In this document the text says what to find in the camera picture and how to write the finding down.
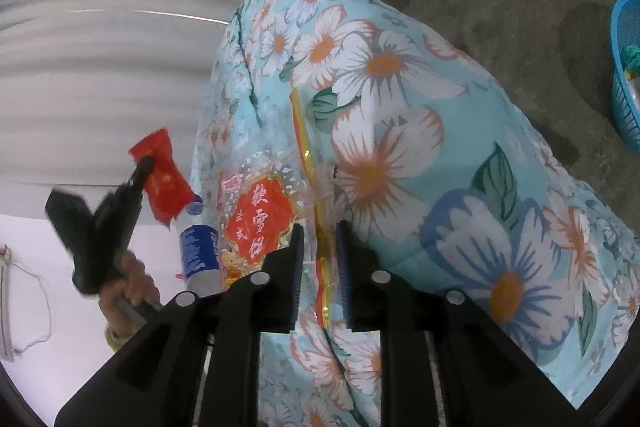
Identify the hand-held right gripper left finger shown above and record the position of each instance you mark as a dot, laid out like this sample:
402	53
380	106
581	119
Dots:
296	272

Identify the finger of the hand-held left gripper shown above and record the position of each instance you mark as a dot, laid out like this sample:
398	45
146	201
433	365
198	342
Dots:
142	172

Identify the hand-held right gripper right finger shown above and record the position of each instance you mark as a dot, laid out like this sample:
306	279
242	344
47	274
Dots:
345	277

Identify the red packet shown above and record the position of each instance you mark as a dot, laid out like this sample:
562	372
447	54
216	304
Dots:
167	177

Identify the clear snack bag red label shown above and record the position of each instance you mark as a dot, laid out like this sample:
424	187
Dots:
260	217

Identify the blue mesh wastebasket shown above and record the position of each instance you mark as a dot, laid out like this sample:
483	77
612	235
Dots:
625	107

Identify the person's left forearm green sleeve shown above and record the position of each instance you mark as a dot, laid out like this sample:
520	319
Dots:
116	339

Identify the person's left hand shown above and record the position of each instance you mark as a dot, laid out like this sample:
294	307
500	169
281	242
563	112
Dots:
132	282

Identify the plastic bottle blue label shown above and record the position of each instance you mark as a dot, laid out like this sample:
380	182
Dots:
200	252

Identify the floral blue blanket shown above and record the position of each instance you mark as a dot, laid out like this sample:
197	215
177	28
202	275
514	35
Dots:
425	132

